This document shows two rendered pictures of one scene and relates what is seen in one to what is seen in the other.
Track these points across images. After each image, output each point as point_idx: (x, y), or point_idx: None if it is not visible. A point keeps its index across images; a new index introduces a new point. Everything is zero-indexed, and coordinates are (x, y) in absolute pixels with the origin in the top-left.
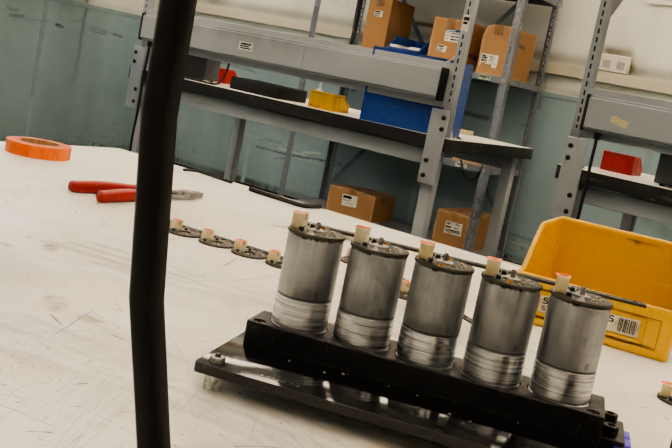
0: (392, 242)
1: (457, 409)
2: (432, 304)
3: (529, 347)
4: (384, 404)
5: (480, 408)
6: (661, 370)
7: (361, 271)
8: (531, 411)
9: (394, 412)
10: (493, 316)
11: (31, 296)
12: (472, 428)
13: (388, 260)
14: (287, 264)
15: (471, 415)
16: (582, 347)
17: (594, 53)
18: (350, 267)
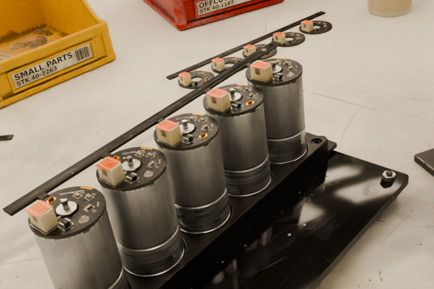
0: (102, 149)
1: (276, 225)
2: (215, 172)
3: (72, 122)
4: (273, 280)
5: (271, 207)
6: (132, 66)
7: (152, 204)
8: (296, 177)
9: (293, 278)
10: (253, 139)
11: None
12: (320, 228)
13: (165, 172)
14: (77, 269)
15: (288, 219)
16: (303, 106)
17: None
18: (134, 209)
